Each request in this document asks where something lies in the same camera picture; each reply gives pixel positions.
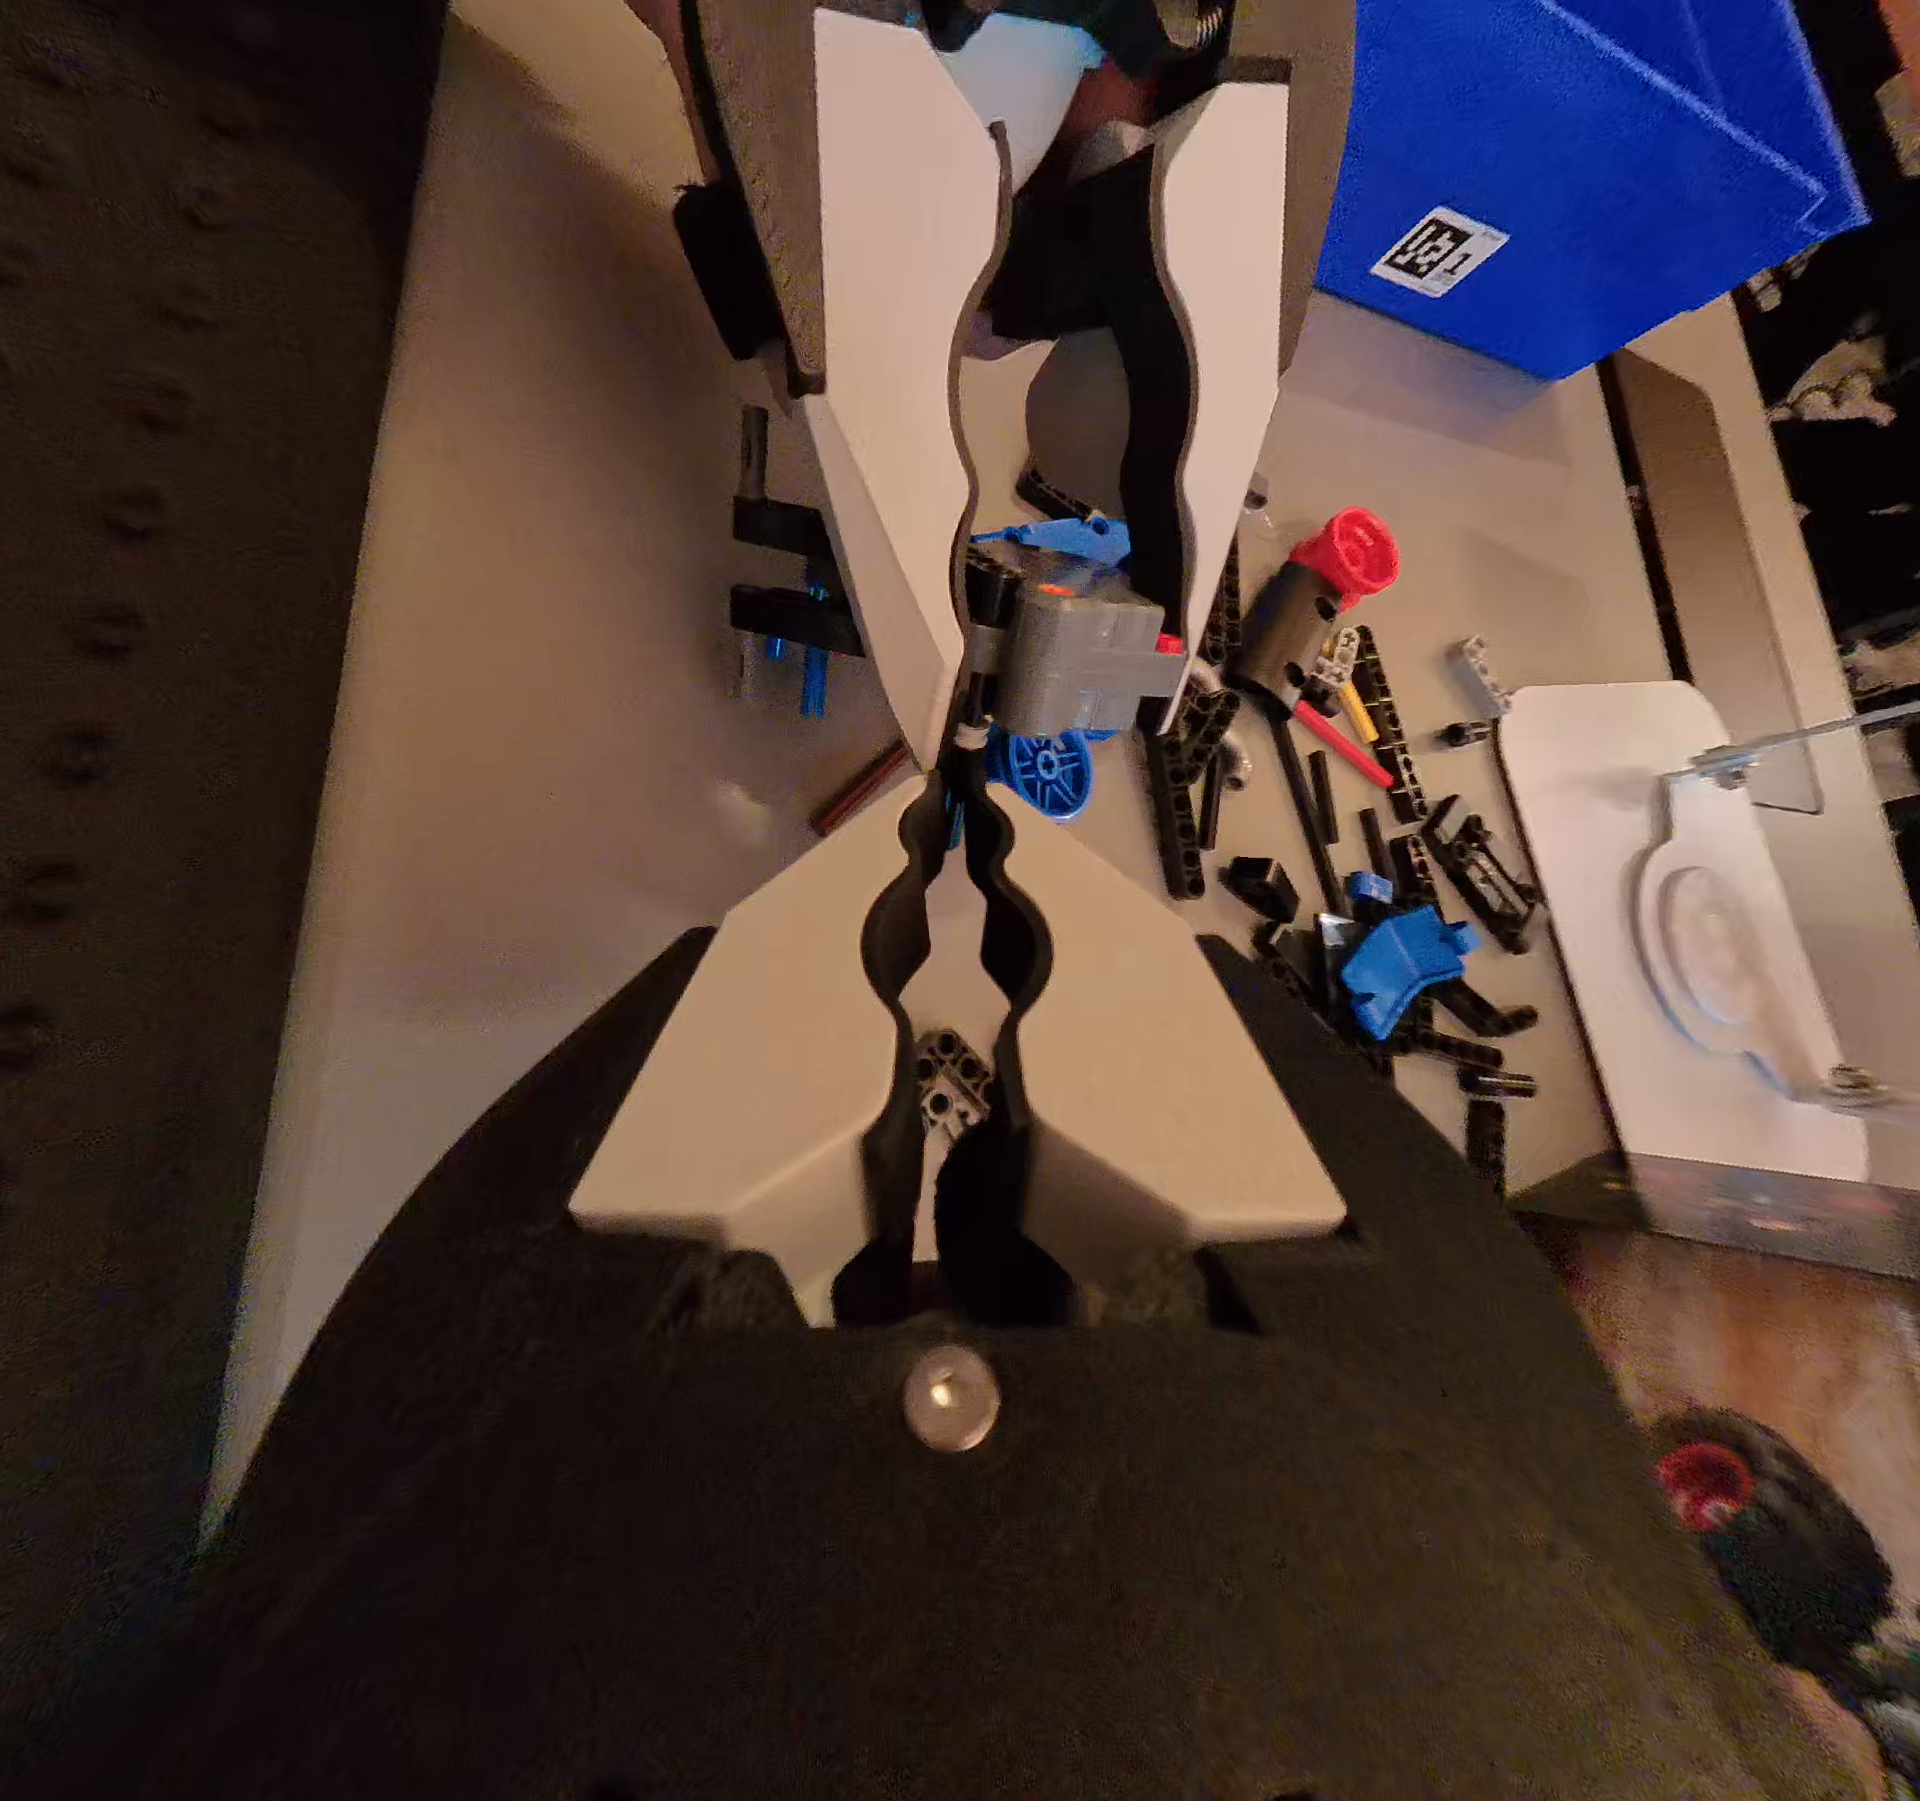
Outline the toy set box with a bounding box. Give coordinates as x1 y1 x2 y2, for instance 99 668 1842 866
1506 1154 1920 1801

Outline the long black toy beam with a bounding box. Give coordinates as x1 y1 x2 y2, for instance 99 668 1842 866
1358 626 1438 822

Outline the toy brick motor assembly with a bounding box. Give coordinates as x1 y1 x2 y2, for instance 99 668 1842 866
729 406 1191 844

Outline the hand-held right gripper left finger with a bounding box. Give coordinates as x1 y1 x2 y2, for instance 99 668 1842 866
567 773 948 1330

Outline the pile of black toy beams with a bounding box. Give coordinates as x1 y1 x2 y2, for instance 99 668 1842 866
1148 683 1247 905

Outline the brown toy axle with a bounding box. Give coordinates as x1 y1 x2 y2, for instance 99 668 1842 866
810 751 912 838

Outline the thin black toy axle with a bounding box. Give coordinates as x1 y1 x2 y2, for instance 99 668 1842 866
1268 697 1355 920

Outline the black dimpled mat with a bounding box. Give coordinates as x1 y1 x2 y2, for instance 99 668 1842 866
0 0 455 1801

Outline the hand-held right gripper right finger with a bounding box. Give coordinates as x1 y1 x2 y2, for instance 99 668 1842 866
933 779 1351 1326

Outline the black toy frame piece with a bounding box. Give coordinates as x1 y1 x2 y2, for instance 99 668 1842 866
1418 796 1550 958

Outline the red toy axle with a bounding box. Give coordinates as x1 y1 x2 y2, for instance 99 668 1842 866
1292 697 1402 793

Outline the red toy wheel hub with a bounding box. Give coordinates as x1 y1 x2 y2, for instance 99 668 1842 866
1292 508 1403 598

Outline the blue toy wheel hub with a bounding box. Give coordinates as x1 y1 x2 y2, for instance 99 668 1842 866
998 724 1102 822

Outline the black toy cylinder piece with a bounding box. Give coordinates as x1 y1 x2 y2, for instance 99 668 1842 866
1237 564 1346 703

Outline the blue curved toy panel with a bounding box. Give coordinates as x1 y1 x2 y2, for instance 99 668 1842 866
973 515 1130 588

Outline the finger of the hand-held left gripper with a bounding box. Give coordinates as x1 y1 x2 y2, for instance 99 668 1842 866
806 9 1014 771
1115 78 1295 658

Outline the dark grey toy connector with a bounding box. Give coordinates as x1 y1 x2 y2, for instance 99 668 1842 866
918 1029 998 1139

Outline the blue storage bin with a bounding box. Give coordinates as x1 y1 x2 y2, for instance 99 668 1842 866
1312 0 1872 382

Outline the grey desk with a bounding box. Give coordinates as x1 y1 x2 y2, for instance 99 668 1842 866
203 0 1876 1533

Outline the white book stand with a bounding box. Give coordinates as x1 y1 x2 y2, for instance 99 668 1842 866
1501 679 1920 1191

